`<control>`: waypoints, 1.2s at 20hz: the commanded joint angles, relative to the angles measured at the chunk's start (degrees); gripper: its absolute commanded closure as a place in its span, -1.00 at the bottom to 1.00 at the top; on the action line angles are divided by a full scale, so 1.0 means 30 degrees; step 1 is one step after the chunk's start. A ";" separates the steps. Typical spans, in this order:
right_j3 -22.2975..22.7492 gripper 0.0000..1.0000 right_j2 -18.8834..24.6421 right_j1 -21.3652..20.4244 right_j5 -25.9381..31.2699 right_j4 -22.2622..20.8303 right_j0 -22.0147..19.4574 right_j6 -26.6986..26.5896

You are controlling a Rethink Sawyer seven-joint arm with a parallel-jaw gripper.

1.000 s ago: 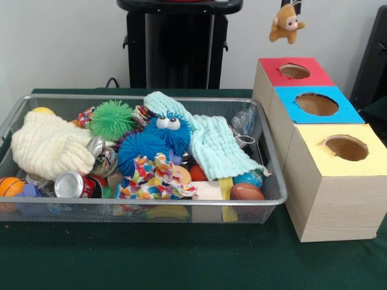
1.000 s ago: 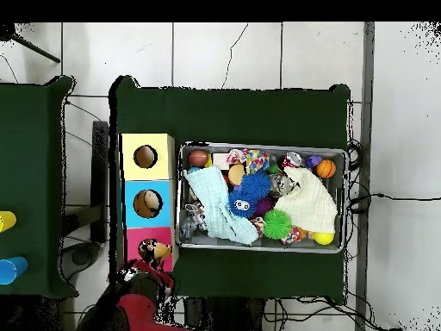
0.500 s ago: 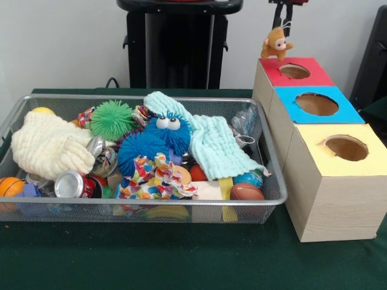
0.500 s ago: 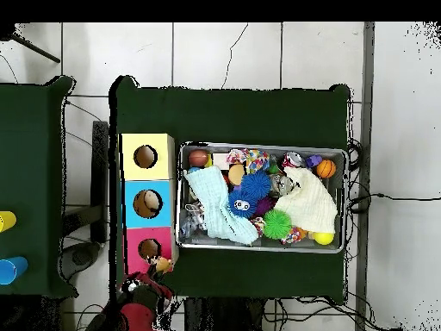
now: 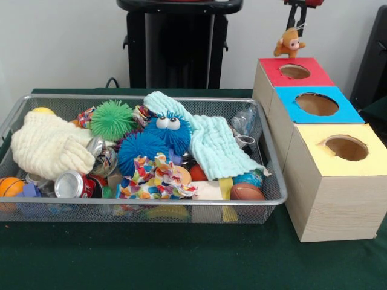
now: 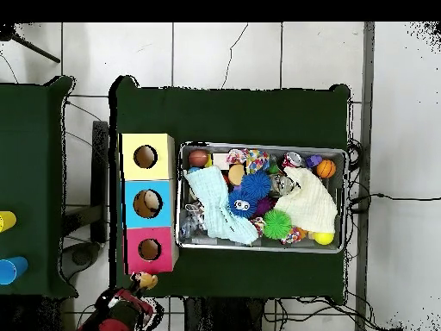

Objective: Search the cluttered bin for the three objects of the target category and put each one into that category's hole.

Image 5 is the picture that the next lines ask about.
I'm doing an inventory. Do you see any green spiky rubber ball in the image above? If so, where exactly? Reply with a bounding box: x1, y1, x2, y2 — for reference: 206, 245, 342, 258
89, 100, 137, 142

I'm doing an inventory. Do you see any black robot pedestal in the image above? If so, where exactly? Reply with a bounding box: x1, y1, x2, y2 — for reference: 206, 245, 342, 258
116, 0, 244, 90

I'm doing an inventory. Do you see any cream quilted cloth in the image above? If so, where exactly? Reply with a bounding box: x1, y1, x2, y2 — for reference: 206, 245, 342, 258
10, 111, 96, 181

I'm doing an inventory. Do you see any orange toy basketball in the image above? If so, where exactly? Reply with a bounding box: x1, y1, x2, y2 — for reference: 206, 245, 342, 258
0, 176, 27, 199

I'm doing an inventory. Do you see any blue spiky rubber ball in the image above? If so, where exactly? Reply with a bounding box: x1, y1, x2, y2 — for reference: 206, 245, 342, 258
117, 132, 170, 178

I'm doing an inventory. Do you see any black upright panel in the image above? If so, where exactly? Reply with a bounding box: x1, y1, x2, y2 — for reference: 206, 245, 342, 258
350, 4, 387, 109

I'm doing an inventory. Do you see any dark green table cloth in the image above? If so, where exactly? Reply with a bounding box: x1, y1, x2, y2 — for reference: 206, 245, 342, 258
0, 88, 387, 290

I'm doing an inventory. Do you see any wooden box with three holes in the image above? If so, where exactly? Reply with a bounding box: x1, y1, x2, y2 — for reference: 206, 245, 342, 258
252, 57, 382, 243

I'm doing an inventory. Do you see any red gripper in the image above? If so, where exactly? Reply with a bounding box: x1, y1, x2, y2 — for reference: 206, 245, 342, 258
282, 0, 324, 31

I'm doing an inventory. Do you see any yellow ball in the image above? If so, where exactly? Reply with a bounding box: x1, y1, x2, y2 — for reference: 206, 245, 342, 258
31, 106, 56, 116

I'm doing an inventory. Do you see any orange monkey plush toy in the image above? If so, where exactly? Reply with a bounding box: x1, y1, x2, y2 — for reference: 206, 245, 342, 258
273, 27, 307, 58

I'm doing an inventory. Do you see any blue spiky ball with eyes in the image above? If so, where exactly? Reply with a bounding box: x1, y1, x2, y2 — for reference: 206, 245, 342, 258
144, 110, 193, 156

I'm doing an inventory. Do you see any red soda can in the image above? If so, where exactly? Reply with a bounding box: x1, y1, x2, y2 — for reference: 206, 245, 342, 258
54, 170, 97, 199

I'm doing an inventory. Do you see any brown toy football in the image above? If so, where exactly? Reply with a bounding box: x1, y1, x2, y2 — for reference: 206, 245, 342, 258
230, 182, 266, 201

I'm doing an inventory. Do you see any silver wire mesh bin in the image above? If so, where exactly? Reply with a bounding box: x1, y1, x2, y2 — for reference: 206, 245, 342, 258
0, 93, 288, 225

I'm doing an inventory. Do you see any light blue quilted cloth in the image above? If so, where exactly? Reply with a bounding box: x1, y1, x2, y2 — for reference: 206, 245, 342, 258
143, 91, 272, 182

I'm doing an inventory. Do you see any colourful patterned cloth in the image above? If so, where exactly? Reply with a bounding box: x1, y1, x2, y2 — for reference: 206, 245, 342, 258
116, 152, 199, 200

